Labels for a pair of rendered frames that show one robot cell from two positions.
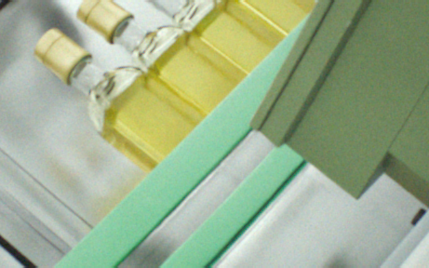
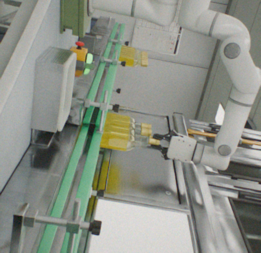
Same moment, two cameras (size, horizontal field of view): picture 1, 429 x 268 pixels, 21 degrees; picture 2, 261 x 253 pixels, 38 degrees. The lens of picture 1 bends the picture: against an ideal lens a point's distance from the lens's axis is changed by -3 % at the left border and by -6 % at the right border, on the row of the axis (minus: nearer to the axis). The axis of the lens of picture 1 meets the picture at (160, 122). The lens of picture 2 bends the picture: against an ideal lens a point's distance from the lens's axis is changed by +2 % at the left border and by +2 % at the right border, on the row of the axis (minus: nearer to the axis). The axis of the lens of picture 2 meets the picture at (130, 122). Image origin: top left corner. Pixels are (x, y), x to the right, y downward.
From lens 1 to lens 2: 1.96 m
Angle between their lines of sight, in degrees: 92
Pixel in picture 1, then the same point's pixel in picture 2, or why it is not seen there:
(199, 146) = (108, 84)
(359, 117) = not seen: outside the picture
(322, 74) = not seen: outside the picture
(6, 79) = (157, 155)
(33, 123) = (144, 151)
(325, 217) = (83, 76)
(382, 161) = not seen: outside the picture
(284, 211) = (89, 76)
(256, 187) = (96, 82)
